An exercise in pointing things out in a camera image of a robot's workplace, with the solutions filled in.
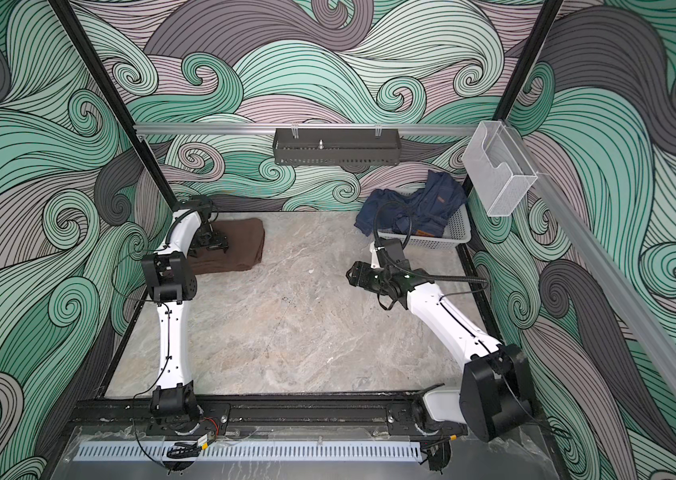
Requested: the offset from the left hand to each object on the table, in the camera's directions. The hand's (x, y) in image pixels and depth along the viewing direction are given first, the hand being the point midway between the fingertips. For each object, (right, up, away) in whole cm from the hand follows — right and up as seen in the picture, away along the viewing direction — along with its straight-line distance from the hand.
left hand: (211, 247), depth 106 cm
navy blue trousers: (+82, +16, +7) cm, 83 cm away
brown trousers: (+12, +4, +1) cm, 13 cm away
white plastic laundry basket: (+90, +6, +2) cm, 91 cm away
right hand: (+51, -7, -22) cm, 56 cm away
